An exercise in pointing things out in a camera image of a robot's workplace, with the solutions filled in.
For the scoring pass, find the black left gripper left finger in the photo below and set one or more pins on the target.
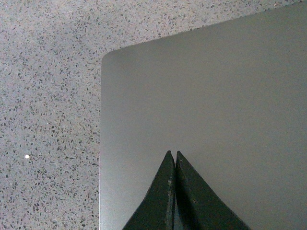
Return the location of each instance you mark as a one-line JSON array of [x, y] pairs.
[[157, 210]]

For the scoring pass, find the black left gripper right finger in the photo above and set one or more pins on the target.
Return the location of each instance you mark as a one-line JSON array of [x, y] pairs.
[[199, 207]]

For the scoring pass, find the grey laptop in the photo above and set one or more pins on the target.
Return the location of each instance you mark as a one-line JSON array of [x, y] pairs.
[[231, 97]]

